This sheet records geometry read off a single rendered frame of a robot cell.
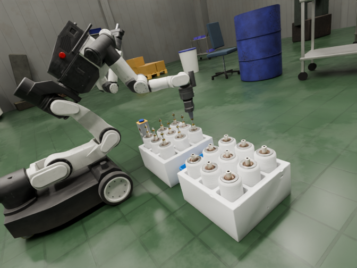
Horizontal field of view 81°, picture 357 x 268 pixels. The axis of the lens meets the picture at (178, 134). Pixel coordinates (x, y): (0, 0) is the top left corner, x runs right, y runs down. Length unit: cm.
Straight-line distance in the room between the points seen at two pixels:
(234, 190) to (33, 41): 945
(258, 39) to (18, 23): 840
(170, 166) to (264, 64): 252
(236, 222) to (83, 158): 99
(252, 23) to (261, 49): 37
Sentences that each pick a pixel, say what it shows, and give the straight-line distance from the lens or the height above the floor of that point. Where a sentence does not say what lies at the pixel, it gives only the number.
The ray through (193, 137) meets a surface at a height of 21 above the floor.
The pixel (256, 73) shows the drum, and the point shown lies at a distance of 345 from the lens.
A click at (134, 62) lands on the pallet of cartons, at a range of 726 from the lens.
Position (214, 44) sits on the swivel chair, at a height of 62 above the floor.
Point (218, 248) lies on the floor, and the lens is 99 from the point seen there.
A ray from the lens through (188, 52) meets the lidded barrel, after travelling 567.
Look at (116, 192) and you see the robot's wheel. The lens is 134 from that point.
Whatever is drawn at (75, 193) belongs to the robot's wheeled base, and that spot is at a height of 17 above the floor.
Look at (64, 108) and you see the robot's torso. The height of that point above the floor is 61.
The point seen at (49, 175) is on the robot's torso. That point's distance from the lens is 141.
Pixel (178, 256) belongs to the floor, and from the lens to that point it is 100.
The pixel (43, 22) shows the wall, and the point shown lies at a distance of 1000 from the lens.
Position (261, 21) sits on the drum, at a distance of 339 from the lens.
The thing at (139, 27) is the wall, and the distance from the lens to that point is 1104.
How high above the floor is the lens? 79
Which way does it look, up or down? 23 degrees down
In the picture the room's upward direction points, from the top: 14 degrees counter-clockwise
